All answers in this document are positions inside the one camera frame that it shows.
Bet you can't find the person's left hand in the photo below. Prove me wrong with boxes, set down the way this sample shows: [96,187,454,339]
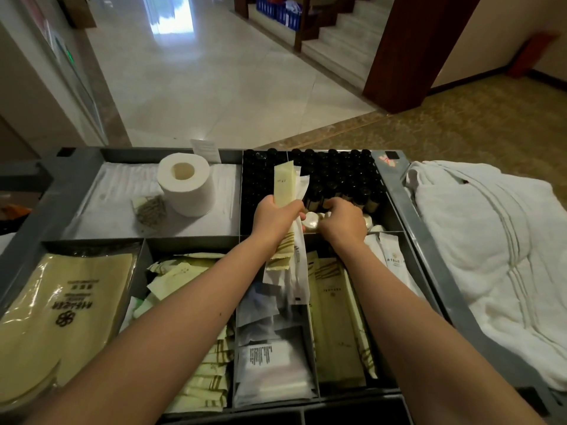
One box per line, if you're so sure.
[250,194,307,249]

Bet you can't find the person's right hand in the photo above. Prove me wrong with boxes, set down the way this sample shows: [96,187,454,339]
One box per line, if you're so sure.
[316,197,369,258]

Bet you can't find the cream striped sachet packet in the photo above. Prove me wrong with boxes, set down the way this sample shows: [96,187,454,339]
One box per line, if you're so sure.
[265,161,296,273]

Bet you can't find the person's right forearm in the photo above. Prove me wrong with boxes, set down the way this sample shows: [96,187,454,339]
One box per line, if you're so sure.
[330,242,546,425]

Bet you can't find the person's left forearm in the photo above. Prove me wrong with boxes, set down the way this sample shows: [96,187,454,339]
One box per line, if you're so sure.
[24,234,294,425]

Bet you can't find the group of small black bottles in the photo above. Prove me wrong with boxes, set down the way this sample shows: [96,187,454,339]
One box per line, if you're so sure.
[241,148,387,215]

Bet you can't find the white printed sachet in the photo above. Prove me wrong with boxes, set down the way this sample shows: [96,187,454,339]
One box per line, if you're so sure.
[364,232,427,301]

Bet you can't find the stack of long cream boxes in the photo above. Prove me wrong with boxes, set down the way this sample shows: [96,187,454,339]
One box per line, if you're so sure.
[307,251,380,390]

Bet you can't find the white paper card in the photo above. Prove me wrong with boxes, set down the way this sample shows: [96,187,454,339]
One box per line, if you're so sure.
[190,139,222,164]

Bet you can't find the white toilet paper roll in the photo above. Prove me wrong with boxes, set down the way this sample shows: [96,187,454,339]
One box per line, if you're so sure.
[157,153,216,218]

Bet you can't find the small grey printed tea packet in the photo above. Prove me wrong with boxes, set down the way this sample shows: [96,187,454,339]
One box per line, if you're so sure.
[131,195,168,230]

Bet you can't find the pile of clear plastic packets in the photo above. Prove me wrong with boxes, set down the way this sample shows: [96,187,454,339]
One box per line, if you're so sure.
[233,279,319,408]

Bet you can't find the white towel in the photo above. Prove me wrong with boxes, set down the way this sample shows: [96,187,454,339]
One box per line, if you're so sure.
[404,160,567,392]

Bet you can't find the stone staircase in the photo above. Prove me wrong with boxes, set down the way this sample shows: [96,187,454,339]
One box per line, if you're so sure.
[301,0,392,84]

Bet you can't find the brown wooden pillar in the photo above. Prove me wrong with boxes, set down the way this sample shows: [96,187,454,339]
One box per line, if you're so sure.
[363,0,483,115]

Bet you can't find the white ribbed paper sheet pile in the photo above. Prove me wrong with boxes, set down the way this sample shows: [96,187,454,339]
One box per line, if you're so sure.
[62,162,242,239]

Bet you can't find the pile of small cream sachets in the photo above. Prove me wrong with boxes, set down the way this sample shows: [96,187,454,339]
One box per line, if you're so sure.
[120,252,235,414]

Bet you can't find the blue plastic crate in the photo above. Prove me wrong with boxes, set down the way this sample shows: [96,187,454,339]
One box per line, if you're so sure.
[255,0,304,31]

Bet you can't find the grey cart organizer tray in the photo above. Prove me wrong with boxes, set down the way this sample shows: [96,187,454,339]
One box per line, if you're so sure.
[0,147,567,425]

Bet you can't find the stack of cream slipper bags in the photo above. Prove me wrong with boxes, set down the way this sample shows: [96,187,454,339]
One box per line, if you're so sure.
[0,252,134,405]

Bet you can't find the orange object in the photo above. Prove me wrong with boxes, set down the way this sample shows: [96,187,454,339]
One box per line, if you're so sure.
[0,203,32,223]

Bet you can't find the framed wall sign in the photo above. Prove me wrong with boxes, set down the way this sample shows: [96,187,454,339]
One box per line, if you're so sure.
[48,28,109,144]

